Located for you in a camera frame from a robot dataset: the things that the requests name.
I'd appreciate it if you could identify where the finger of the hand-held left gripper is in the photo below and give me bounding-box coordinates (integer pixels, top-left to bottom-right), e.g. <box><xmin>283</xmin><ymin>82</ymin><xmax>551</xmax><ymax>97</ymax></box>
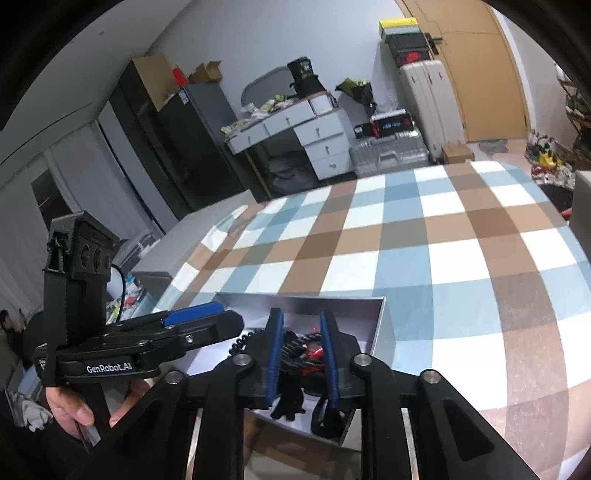
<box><xmin>151</xmin><ymin>310</ymin><xmax>245</xmax><ymax>368</ymax></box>
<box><xmin>104</xmin><ymin>301</ymin><xmax>226</xmax><ymax>340</ymax></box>

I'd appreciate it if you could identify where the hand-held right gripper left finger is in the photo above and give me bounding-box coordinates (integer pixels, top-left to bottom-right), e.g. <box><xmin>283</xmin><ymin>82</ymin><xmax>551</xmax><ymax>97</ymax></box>
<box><xmin>76</xmin><ymin>307</ymin><xmax>284</xmax><ymax>480</ymax></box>

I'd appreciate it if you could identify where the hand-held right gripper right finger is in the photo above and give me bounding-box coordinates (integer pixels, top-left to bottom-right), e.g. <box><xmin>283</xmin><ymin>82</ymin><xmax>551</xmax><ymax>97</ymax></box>
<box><xmin>320</xmin><ymin>309</ymin><xmax>541</xmax><ymax>480</ymax></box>

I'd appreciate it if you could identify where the grey storage box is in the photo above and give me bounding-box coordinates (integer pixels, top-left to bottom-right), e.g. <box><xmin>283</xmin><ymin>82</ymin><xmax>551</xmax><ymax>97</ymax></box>
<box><xmin>187</xmin><ymin>292</ymin><xmax>387</xmax><ymax>450</ymax></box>

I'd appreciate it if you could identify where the person's left hand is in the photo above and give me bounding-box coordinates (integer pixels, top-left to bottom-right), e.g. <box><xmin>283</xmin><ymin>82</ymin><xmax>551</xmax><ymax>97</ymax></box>
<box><xmin>45</xmin><ymin>378</ymin><xmax>155</xmax><ymax>441</ymax></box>

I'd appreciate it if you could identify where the pile of assorted packets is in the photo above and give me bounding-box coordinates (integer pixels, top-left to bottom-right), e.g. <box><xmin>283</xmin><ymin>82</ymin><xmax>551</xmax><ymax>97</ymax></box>
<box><xmin>105</xmin><ymin>265</ymin><xmax>156</xmax><ymax>324</ymax></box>

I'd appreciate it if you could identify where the grey padded bed panel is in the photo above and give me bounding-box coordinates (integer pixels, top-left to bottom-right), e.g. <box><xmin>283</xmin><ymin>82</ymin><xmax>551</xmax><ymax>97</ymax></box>
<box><xmin>131</xmin><ymin>200</ymin><xmax>259</xmax><ymax>289</ymax></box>

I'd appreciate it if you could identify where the grey curtain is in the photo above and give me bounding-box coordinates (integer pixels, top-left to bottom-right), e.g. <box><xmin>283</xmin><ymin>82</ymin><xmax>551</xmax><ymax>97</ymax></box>
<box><xmin>0</xmin><ymin>117</ymin><xmax>167</xmax><ymax>319</ymax></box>

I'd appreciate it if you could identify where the plaid blanket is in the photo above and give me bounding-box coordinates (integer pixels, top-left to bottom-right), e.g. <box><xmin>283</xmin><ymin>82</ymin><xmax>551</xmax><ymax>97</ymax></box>
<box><xmin>154</xmin><ymin>161</ymin><xmax>589</xmax><ymax>480</ymax></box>

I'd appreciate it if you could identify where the black refrigerator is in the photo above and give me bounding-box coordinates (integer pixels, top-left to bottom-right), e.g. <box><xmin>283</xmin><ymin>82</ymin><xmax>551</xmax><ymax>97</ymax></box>
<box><xmin>157</xmin><ymin>83</ymin><xmax>257</xmax><ymax>217</ymax></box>

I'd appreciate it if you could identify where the dark wardrobe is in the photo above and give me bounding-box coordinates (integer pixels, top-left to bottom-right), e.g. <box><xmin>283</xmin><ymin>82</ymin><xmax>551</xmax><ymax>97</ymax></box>
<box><xmin>108</xmin><ymin>61</ymin><xmax>195</xmax><ymax>223</ymax></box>

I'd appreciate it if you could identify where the dark grey bag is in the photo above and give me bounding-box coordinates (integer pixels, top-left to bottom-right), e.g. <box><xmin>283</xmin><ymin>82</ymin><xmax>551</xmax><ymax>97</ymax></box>
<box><xmin>265</xmin><ymin>154</ymin><xmax>320</xmax><ymax>197</ymax></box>

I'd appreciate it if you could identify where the pile of desk clutter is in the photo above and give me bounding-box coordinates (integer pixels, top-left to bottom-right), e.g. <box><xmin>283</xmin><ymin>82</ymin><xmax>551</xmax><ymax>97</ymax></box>
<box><xmin>222</xmin><ymin>95</ymin><xmax>301</xmax><ymax>136</ymax></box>

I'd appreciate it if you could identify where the silver suitcase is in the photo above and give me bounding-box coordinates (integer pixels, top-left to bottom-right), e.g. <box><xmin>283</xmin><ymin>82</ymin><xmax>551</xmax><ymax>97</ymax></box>
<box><xmin>348</xmin><ymin>129</ymin><xmax>430</xmax><ymax>178</ymax></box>

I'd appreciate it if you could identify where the white desk with drawers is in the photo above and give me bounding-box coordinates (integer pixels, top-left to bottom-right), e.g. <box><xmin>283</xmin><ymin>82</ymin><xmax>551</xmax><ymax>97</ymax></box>
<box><xmin>225</xmin><ymin>95</ymin><xmax>356</xmax><ymax>182</ymax></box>

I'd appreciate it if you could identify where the large flat cardboard box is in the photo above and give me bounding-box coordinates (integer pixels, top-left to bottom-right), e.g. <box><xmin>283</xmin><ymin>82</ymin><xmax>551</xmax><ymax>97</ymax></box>
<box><xmin>131</xmin><ymin>54</ymin><xmax>179</xmax><ymax>112</ymax></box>

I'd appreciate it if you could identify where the arched mirror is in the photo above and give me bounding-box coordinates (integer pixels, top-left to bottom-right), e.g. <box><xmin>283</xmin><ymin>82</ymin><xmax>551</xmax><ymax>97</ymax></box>
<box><xmin>241</xmin><ymin>66</ymin><xmax>301</xmax><ymax>114</ymax></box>

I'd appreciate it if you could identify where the open cardboard box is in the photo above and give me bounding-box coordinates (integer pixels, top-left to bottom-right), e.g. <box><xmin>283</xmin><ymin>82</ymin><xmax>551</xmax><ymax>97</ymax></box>
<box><xmin>187</xmin><ymin>61</ymin><xmax>223</xmax><ymax>85</ymax></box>

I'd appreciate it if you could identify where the small closed cardboard box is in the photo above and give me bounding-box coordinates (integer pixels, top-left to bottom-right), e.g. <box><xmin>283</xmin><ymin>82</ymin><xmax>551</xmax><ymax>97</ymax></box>
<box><xmin>441</xmin><ymin>144</ymin><xmax>476</xmax><ymax>165</ymax></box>

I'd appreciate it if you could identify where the black and red box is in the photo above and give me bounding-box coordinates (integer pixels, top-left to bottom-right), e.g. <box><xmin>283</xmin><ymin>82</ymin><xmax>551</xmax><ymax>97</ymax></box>
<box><xmin>369</xmin><ymin>109</ymin><xmax>414</xmax><ymax>138</ymax></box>

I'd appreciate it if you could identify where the black paper bag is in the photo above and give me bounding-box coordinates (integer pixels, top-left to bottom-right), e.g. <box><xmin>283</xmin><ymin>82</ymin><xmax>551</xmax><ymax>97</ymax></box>
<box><xmin>286</xmin><ymin>58</ymin><xmax>327</xmax><ymax>99</ymax></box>

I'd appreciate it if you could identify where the white suitcase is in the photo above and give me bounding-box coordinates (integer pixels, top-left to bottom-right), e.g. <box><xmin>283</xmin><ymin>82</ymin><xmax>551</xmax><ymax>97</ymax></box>
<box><xmin>398</xmin><ymin>59</ymin><xmax>467</xmax><ymax>162</ymax></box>

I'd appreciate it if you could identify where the heap of loose shoes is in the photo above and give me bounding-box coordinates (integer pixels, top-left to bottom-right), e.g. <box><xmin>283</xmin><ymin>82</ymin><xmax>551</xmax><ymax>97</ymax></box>
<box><xmin>524</xmin><ymin>129</ymin><xmax>578</xmax><ymax>184</ymax></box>

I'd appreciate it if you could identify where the grey padded bench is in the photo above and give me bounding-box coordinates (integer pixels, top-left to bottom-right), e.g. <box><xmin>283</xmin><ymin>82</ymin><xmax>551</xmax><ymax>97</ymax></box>
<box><xmin>569</xmin><ymin>170</ymin><xmax>591</xmax><ymax>232</ymax></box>

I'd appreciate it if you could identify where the wooden door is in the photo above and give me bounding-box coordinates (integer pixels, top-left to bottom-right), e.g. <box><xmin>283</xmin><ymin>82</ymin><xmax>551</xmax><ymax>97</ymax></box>
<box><xmin>397</xmin><ymin>0</ymin><xmax>530</xmax><ymax>144</ymax></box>

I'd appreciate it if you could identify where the dark shoe box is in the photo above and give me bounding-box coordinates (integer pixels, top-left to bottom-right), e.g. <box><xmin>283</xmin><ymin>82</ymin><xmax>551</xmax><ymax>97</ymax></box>
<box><xmin>385</xmin><ymin>33</ymin><xmax>433</xmax><ymax>51</ymax></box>

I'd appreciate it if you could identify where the yellow shoe box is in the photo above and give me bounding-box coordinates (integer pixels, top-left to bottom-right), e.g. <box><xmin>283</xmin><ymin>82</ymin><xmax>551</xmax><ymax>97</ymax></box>
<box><xmin>379</xmin><ymin>18</ymin><xmax>419</xmax><ymax>40</ymax></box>

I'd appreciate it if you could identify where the wooden shoe rack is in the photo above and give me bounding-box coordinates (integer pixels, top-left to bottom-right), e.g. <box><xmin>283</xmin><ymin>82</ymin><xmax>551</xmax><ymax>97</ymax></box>
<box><xmin>556</xmin><ymin>65</ymin><xmax>591</xmax><ymax>163</ymax></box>

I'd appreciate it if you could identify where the black cable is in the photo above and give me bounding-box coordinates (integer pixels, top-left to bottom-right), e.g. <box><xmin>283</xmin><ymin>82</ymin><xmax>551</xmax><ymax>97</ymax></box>
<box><xmin>112</xmin><ymin>263</ymin><xmax>129</xmax><ymax>320</ymax></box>

